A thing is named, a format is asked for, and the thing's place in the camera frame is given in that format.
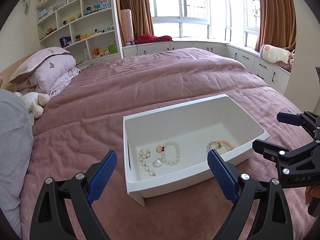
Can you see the wooden headboard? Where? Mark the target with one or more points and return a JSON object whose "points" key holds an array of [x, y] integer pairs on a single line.
{"points": [[7, 73]]}

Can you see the red cloth on sill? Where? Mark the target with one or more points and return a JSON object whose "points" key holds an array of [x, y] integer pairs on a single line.
{"points": [[149, 38]]}

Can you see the white wall bookshelf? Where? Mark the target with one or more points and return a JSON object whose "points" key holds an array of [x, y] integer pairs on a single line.
{"points": [[88, 29]]}

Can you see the left brown curtain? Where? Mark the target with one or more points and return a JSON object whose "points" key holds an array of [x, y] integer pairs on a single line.
{"points": [[141, 15]]}

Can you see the white plush toy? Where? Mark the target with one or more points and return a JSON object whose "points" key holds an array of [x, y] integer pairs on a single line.
{"points": [[34, 102]]}

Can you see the pearl strand earring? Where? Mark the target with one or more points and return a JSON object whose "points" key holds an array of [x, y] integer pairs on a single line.
{"points": [[148, 169]]}

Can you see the right brown curtain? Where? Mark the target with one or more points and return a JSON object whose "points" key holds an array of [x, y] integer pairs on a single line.
{"points": [[277, 24]]}

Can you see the brown curtain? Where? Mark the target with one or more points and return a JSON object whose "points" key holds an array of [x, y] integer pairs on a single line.
{"points": [[141, 15], [277, 24]]}

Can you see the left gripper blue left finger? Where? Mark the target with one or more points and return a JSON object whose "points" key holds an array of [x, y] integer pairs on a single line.
{"points": [[51, 219]]}

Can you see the white plastic storage bin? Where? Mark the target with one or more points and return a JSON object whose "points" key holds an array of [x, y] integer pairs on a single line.
{"points": [[181, 135]]}

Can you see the grey pillow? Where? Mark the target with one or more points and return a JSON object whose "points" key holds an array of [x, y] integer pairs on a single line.
{"points": [[16, 148]]}

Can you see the white window cabinet row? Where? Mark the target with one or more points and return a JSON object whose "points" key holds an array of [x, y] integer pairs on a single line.
{"points": [[272, 74]]}

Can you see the person's right hand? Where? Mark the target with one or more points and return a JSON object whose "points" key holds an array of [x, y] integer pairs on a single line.
{"points": [[311, 192]]}

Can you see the white window frame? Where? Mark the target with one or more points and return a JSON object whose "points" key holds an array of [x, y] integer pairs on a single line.
{"points": [[234, 21]]}

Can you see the folded lilac quilt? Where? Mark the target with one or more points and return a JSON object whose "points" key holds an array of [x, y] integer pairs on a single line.
{"points": [[51, 77]]}

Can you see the silver heart charm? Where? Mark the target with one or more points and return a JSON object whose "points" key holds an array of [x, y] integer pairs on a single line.
{"points": [[157, 163]]}

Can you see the pink cylindrical appliance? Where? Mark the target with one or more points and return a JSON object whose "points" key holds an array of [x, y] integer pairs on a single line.
{"points": [[127, 26]]}

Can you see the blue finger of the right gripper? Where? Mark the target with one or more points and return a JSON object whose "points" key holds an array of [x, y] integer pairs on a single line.
{"points": [[291, 119], [269, 150]]}

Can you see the lilac top pillow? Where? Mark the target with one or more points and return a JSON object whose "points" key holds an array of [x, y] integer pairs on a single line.
{"points": [[33, 62]]}

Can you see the pearl cluster earring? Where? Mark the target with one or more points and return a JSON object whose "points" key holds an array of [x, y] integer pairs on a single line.
{"points": [[144, 154]]}

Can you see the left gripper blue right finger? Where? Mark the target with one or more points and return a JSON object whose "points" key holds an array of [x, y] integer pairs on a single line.
{"points": [[272, 219]]}

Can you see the floral rolled blanket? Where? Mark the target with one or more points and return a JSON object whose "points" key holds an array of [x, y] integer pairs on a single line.
{"points": [[274, 54]]}

